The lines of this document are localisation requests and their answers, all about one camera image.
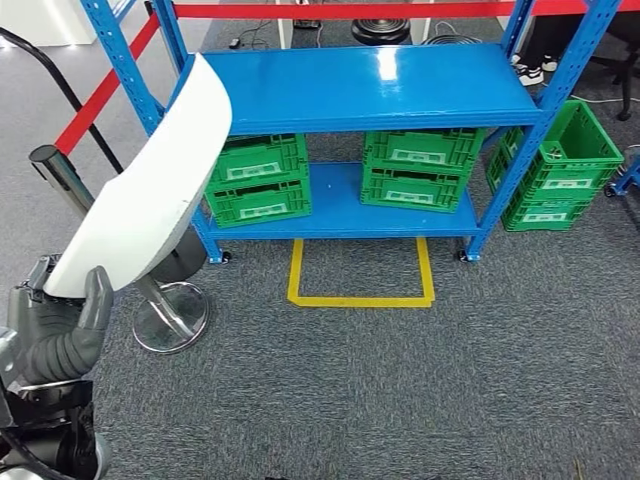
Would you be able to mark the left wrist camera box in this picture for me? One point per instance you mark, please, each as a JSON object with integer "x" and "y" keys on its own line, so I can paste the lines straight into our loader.
{"x": 7, "y": 358}

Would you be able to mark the black office chair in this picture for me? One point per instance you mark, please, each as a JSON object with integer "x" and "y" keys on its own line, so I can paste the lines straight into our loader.
{"x": 626, "y": 86}

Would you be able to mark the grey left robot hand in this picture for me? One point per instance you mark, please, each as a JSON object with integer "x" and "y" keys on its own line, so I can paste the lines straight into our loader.
{"x": 50, "y": 308}

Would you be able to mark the tall open green crate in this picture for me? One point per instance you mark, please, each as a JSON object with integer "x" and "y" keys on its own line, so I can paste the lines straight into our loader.
{"x": 564, "y": 166}

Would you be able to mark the black box under desk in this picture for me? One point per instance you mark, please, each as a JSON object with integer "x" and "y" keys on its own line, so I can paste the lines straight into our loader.
{"x": 306, "y": 23}

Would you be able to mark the black chrome barrier stanchion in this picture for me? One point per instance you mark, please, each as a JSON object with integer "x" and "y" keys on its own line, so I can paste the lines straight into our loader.
{"x": 60, "y": 172}

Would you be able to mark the white curved panel part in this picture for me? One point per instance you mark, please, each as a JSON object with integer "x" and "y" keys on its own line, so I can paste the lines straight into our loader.
{"x": 150, "y": 185}

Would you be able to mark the black power adapter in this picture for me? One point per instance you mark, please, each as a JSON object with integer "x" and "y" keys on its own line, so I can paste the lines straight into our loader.
{"x": 234, "y": 43}

